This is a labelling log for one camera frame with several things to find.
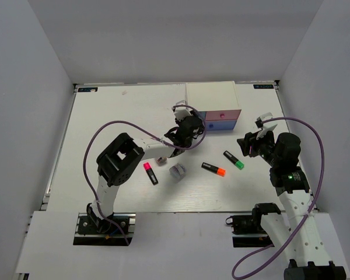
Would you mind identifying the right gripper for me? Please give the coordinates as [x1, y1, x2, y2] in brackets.
[237, 127, 281, 167]

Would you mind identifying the pink drawer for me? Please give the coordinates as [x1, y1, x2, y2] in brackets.
[205, 109, 241, 121]

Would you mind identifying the pink cap marker bottle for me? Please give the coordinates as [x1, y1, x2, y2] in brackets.
[169, 163, 187, 180]

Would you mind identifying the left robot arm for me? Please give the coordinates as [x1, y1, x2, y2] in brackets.
[87, 111, 205, 233]

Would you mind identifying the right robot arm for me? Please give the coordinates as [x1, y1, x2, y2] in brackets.
[237, 131, 347, 279]

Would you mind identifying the green highlighter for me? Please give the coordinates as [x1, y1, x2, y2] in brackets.
[223, 151, 244, 170]

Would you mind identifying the white drawer cabinet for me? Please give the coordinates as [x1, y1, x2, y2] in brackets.
[185, 81, 242, 122]

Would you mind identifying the orange highlighter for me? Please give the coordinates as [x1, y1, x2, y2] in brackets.
[201, 162, 226, 177]

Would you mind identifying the pink highlighter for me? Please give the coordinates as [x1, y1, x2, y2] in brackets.
[143, 162, 158, 186]

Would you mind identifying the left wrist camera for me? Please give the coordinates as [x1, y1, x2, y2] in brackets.
[171, 100, 191, 121]

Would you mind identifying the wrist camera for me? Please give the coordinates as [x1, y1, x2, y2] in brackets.
[255, 112, 278, 140]
[171, 100, 191, 121]

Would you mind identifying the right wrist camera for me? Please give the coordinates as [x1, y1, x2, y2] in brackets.
[255, 112, 278, 140]

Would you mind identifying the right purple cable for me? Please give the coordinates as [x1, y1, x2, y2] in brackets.
[232, 117, 325, 280]

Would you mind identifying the purple cable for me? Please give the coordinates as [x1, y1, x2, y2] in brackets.
[232, 117, 325, 280]
[83, 105, 207, 246]

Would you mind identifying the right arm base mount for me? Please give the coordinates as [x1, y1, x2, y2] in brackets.
[225, 215, 273, 248]

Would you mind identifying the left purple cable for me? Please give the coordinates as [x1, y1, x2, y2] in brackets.
[83, 105, 207, 246]

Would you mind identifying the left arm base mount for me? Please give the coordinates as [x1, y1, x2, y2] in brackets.
[73, 213, 136, 247]

